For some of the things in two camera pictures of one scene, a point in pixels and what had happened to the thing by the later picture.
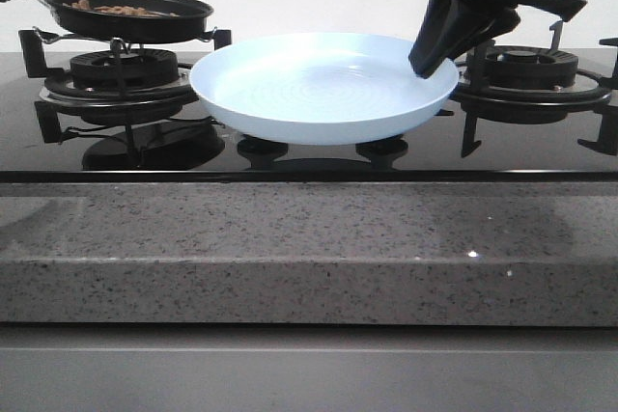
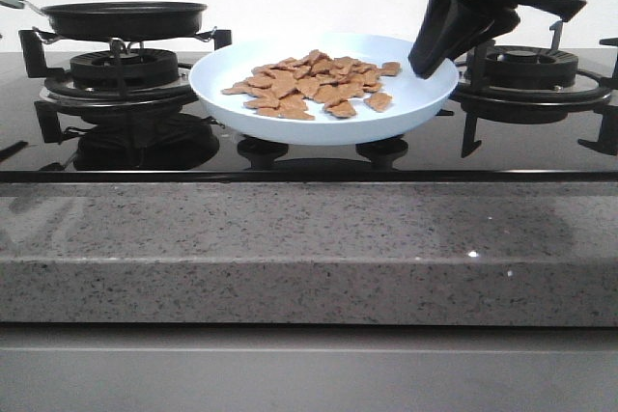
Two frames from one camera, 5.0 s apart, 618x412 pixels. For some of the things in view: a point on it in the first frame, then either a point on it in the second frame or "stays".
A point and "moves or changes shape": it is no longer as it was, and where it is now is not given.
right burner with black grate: x=513 y=83 stays
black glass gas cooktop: x=519 y=115 stays
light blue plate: x=320 y=88 stays
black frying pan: x=124 y=15 moves or changes shape
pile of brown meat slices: x=85 y=4 to x=284 y=89
